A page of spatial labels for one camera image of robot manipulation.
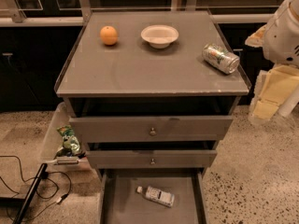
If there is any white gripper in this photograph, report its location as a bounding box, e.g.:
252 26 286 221
245 0 299 124

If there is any clear plastic water bottle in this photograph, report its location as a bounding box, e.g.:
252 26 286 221
136 186 175 207

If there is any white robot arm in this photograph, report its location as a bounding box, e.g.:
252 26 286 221
245 0 299 124

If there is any grey drawer cabinet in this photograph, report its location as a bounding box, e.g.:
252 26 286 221
53 10 252 179

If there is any grey middle drawer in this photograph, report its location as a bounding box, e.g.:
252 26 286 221
87 150 217 169

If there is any grey drawer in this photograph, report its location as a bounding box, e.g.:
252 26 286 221
99 169 209 224
87 150 217 169
69 116 233 143

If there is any grey top drawer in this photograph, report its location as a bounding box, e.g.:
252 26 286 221
69 116 233 143

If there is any grey bottom drawer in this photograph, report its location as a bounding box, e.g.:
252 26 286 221
99 169 209 224

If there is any green soda can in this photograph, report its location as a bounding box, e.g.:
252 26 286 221
202 43 240 75

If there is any white bowl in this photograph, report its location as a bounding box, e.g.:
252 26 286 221
141 25 178 49

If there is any orange fruit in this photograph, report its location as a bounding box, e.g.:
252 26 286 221
100 26 118 46

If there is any green chip bag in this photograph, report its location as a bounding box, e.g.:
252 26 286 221
56 125 82 157

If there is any black flat bar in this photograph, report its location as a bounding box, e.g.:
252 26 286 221
12 163 48 224

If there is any metal railing frame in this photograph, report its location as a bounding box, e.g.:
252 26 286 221
1 0 283 27

